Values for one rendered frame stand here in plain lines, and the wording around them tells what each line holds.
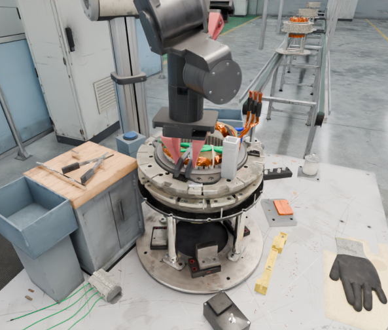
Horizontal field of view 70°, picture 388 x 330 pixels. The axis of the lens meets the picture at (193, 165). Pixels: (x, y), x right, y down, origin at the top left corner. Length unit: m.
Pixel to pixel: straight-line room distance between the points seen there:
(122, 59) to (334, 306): 0.96
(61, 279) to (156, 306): 0.24
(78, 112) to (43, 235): 2.35
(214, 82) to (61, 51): 2.50
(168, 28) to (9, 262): 1.91
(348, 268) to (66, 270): 0.74
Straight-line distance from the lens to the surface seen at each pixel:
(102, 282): 0.80
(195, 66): 0.38
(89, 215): 0.71
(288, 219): 0.99
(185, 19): 0.40
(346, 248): 0.98
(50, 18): 2.80
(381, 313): 0.89
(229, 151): 0.57
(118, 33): 1.03
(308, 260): 0.91
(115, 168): 0.72
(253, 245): 0.88
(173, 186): 0.59
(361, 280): 0.90
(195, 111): 0.44
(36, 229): 0.64
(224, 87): 0.37
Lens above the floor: 1.45
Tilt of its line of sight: 33 degrees down
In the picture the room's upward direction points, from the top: straight up
